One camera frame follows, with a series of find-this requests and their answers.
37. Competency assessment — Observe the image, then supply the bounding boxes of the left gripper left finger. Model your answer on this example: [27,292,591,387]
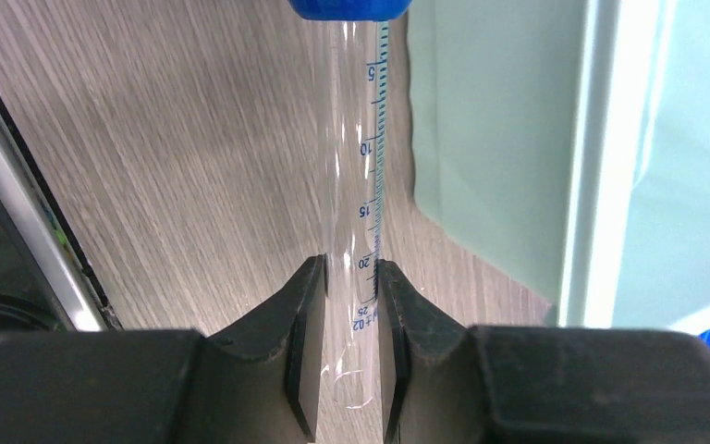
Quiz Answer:
[198,255,326,443]

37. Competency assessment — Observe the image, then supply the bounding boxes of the light green plastic tub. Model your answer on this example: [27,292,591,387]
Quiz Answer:
[407,1,710,334]

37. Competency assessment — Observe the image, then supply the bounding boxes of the blue funnel brush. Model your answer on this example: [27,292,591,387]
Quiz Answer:
[290,1,409,410]

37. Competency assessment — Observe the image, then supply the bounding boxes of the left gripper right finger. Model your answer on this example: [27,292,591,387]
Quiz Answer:
[377,260,478,443]

